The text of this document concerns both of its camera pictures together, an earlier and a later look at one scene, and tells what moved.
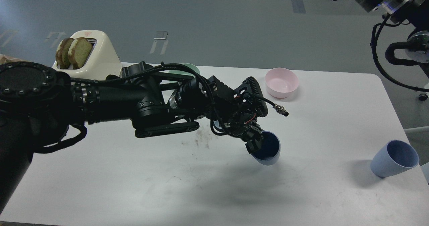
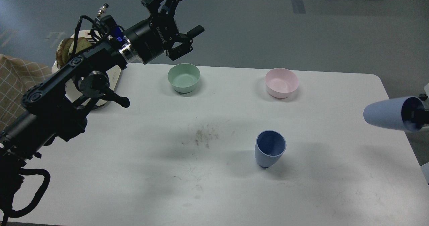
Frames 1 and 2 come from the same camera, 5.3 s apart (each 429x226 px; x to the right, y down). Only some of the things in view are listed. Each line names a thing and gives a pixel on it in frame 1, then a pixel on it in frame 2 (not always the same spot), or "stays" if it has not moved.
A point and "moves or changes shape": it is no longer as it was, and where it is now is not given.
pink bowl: x=281 y=82 stays
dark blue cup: x=269 y=152 moves or changes shape
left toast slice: x=62 y=59 stays
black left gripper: x=235 y=110 to x=149 y=38
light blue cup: x=395 y=156 to x=406 y=113
